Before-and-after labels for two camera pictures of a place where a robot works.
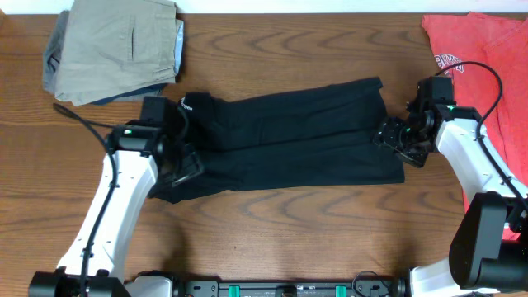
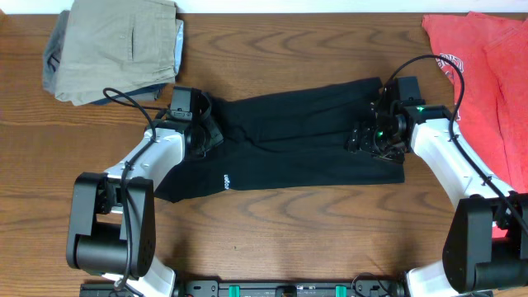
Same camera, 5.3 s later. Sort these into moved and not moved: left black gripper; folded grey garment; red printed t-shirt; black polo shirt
Moved: left black gripper
Not moved: folded grey garment; black polo shirt; red printed t-shirt
